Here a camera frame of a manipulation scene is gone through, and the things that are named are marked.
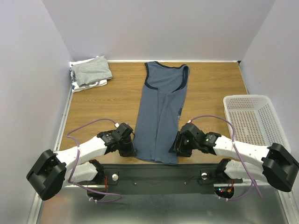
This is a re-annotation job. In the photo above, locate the blue tank top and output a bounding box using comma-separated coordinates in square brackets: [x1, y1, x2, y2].
[133, 61, 190, 164]

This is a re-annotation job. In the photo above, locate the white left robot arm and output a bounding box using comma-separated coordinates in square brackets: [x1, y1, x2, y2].
[26, 123, 135, 201]

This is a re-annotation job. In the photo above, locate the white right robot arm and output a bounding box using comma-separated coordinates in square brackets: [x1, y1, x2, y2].
[169, 123, 299, 192]

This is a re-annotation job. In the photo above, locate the grey folded tank top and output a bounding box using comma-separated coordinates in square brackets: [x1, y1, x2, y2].
[71, 56, 113, 86]

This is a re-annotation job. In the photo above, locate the white plastic basket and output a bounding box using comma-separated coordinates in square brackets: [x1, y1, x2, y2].
[223, 95, 292, 153]

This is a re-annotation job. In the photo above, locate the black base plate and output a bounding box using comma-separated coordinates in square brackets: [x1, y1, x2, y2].
[77, 163, 243, 196]

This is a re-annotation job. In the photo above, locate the aluminium frame rail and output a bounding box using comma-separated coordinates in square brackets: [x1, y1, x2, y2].
[52, 151, 58, 160]

